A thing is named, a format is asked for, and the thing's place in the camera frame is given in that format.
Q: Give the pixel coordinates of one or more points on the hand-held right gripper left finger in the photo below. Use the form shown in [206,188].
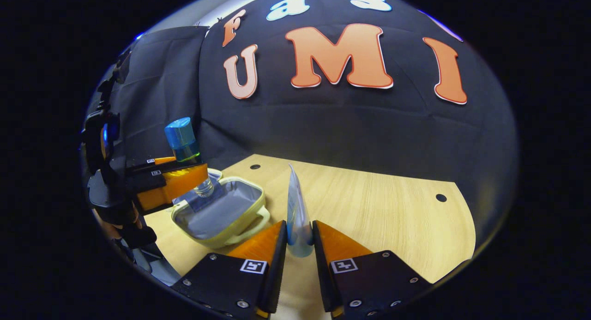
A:
[278,274]

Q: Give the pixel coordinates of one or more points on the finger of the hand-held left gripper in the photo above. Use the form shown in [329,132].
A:
[180,181]
[147,165]

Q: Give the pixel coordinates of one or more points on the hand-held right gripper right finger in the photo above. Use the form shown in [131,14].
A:
[323,278]

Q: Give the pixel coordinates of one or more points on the blue capped green bottle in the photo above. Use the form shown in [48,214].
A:
[181,135]

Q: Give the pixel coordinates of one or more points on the translucent blue tube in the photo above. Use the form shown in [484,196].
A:
[298,218]

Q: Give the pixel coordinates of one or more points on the black backdrop cloth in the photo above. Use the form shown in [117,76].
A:
[346,126]

